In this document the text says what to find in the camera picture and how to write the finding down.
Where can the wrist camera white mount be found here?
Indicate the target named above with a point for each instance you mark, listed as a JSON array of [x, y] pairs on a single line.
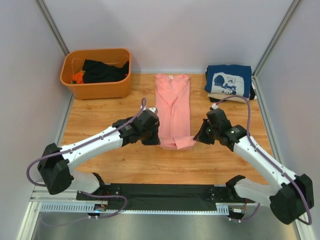
[[152, 109], [214, 106]]

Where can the folded beige t shirt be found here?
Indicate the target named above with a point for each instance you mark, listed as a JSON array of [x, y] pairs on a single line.
[[216, 97]]

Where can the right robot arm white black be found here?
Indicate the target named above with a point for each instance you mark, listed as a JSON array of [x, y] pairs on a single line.
[[288, 195]]

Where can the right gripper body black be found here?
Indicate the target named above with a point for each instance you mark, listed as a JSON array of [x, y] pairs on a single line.
[[213, 133]]

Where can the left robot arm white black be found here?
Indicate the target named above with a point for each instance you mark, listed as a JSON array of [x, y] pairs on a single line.
[[57, 166]]

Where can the white slotted cable duct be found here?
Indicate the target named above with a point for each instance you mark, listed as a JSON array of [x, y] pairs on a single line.
[[93, 208]]

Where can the pink t shirt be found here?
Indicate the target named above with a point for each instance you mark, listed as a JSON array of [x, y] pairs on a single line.
[[172, 100]]

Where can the orange plastic basket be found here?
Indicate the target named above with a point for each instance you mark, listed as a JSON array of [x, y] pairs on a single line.
[[74, 62]]

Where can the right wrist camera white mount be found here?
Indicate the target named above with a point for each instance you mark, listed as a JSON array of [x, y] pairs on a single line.
[[214, 106]]

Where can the folded navy printed t shirt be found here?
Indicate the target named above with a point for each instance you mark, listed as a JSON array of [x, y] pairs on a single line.
[[243, 71]]

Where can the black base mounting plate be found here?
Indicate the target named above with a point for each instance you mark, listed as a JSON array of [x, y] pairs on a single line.
[[172, 197]]

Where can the black garment in basket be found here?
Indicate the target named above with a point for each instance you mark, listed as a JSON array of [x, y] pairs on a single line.
[[99, 72]]

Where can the orange garment in basket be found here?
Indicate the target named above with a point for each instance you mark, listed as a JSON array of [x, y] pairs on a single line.
[[78, 78]]

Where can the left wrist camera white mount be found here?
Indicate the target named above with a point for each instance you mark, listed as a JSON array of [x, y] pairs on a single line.
[[152, 109]]

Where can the folded black t shirt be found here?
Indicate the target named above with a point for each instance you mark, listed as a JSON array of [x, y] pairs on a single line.
[[252, 95]]

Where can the aluminium frame rail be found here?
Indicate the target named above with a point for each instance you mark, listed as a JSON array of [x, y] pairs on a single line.
[[41, 194]]

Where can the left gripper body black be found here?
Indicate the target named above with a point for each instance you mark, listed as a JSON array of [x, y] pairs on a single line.
[[155, 128]]

